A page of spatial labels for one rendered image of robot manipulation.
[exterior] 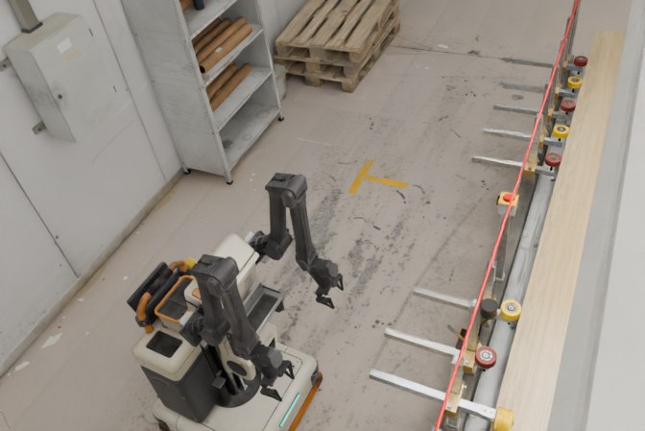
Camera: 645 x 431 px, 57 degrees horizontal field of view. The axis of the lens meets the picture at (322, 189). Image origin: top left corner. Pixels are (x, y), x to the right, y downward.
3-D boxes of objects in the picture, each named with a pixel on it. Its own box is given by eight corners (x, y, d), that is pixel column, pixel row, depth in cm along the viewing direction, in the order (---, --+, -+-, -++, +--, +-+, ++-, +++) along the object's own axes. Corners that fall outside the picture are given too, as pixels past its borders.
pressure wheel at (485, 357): (471, 375, 234) (472, 359, 226) (476, 358, 239) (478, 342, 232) (491, 382, 231) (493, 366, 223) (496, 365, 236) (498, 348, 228)
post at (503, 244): (492, 280, 278) (500, 212, 248) (494, 273, 281) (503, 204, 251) (502, 283, 277) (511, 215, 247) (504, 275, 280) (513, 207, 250)
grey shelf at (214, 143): (184, 174, 478) (116, -11, 374) (241, 110, 535) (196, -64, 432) (230, 184, 461) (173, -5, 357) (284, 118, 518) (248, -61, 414)
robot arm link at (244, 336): (223, 253, 186) (202, 278, 179) (238, 258, 184) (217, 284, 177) (250, 333, 214) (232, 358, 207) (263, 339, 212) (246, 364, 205)
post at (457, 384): (447, 427, 231) (450, 361, 199) (450, 419, 233) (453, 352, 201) (456, 431, 230) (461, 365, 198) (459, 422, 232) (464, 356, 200)
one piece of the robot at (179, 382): (168, 419, 304) (109, 323, 249) (227, 334, 338) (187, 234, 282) (220, 445, 290) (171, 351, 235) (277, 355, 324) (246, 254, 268)
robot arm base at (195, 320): (197, 307, 223) (178, 332, 216) (207, 304, 217) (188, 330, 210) (213, 323, 226) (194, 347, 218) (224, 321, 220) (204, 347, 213)
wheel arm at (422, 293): (413, 297, 263) (412, 291, 260) (415, 291, 265) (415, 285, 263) (513, 325, 246) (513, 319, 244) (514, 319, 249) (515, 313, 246)
